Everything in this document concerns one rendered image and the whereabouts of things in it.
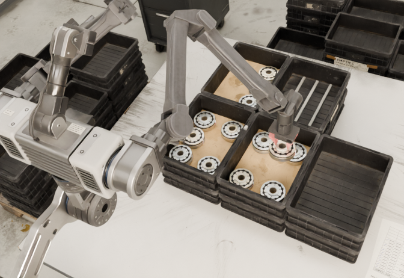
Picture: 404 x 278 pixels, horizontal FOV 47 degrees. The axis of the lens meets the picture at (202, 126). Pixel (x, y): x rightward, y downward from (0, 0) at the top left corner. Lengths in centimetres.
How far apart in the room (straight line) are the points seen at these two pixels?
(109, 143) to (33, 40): 323
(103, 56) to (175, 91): 185
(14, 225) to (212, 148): 156
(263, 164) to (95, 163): 96
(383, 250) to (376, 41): 154
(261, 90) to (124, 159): 58
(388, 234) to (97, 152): 127
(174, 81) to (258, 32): 261
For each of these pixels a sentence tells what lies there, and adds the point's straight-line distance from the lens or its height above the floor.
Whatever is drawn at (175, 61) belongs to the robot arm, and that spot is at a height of 154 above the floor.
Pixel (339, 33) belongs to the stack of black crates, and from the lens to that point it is 320.
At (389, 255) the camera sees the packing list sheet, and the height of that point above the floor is 70.
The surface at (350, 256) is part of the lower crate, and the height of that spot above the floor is 76.
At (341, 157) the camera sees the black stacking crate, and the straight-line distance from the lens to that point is 207.
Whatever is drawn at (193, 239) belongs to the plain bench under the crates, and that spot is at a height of 70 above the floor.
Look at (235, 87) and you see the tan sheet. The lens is 233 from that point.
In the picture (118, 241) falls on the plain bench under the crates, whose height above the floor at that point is 70.
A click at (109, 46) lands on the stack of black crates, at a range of 329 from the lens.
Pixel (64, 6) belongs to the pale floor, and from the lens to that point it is 474.
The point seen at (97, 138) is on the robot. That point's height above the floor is 153.
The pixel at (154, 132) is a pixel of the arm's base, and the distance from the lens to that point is 132.
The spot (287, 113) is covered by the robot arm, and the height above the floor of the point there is 125.
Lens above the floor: 248
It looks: 49 degrees down
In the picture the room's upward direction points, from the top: 9 degrees counter-clockwise
